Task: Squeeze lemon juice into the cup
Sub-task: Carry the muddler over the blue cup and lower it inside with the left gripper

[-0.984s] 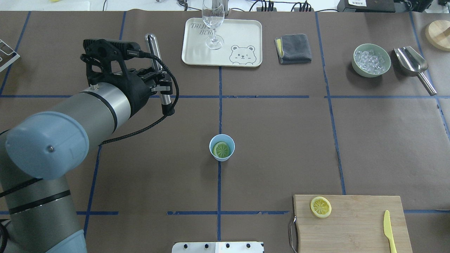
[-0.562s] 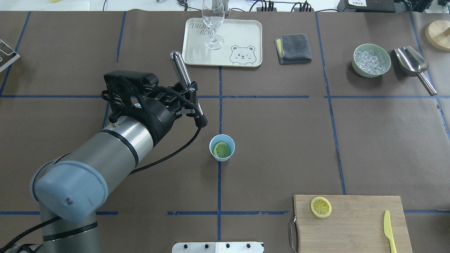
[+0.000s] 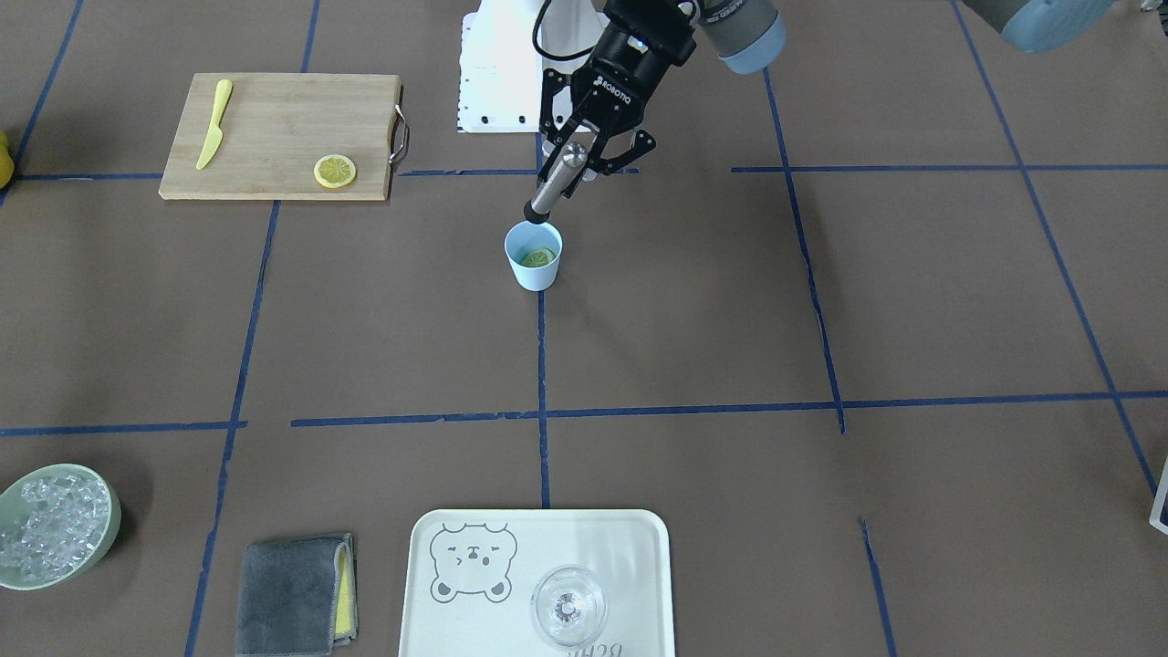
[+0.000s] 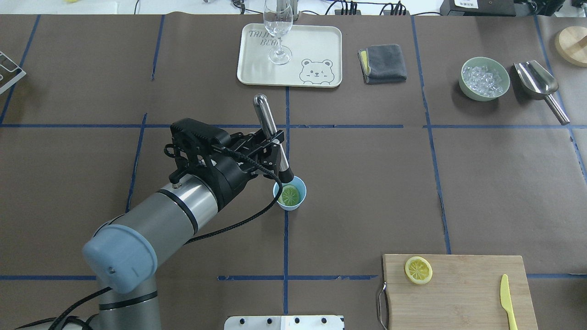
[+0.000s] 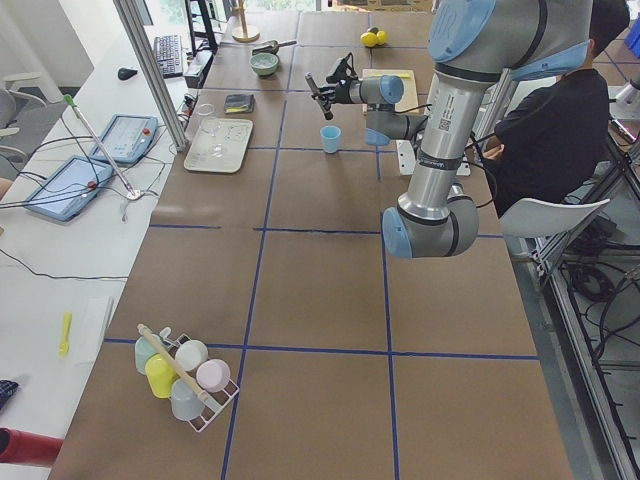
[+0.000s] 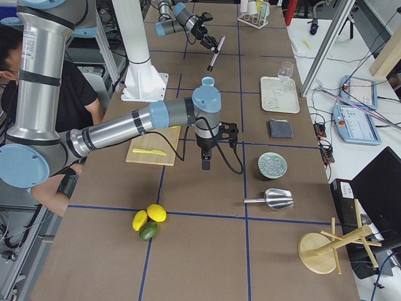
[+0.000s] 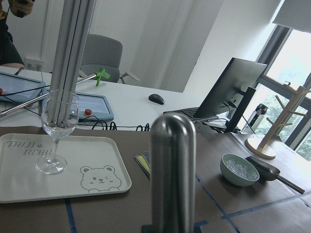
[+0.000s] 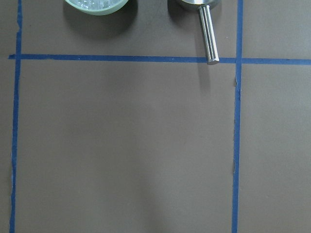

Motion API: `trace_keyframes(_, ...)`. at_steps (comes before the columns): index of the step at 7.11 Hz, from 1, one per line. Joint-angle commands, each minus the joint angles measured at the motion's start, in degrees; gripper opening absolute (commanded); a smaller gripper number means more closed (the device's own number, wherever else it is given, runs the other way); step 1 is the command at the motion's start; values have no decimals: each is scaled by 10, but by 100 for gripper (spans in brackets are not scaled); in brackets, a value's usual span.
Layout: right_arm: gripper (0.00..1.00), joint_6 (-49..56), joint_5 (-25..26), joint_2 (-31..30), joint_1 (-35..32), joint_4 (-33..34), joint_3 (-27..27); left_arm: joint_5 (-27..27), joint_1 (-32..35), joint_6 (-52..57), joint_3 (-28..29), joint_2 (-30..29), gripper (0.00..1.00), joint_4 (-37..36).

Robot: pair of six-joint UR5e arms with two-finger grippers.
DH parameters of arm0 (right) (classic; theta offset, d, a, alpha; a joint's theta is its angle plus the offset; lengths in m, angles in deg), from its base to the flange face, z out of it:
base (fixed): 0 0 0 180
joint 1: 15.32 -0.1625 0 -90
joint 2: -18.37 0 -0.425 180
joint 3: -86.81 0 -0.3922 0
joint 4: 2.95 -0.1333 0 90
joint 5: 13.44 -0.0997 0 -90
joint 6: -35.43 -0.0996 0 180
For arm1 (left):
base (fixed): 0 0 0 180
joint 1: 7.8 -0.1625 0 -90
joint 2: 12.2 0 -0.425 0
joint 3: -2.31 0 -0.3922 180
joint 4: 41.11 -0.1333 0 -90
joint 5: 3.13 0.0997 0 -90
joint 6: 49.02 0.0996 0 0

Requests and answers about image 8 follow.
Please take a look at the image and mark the metal ice scoop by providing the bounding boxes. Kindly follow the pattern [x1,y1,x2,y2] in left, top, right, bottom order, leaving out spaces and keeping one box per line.
[176,0,220,65]

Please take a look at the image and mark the green bowl of ice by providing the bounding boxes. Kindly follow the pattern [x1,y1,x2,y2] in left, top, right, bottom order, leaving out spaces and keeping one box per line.
[65,0,128,16]

